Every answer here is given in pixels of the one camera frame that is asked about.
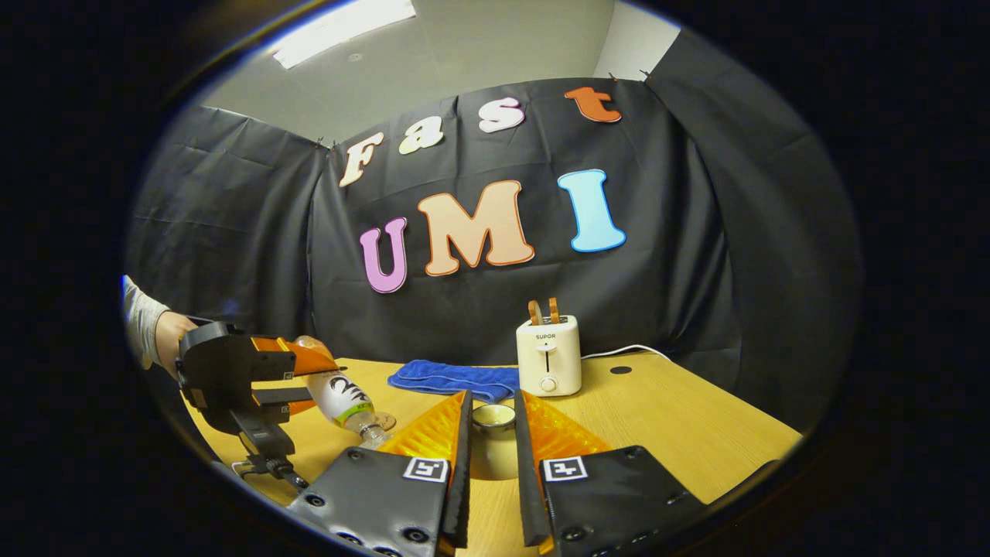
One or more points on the clear plastic water bottle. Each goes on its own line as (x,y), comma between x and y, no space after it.
(344,398)

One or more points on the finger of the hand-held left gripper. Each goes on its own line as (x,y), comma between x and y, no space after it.
(298,357)
(282,396)

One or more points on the white toaster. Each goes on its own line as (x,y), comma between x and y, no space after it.
(549,360)

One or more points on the black backdrop cloth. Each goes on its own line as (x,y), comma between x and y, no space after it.
(232,232)

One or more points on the folded blue towel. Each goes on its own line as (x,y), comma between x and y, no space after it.
(456,379)

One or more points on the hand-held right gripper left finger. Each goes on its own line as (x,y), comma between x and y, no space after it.
(462,480)

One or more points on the round brown coaster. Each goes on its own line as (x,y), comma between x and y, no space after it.
(385,420)

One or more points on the cream ceramic teacup lid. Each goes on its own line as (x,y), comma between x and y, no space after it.
(493,449)

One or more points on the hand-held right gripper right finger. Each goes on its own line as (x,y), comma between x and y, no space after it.
(526,480)

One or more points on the brown toast slice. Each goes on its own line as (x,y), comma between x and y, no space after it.
(534,312)
(554,310)

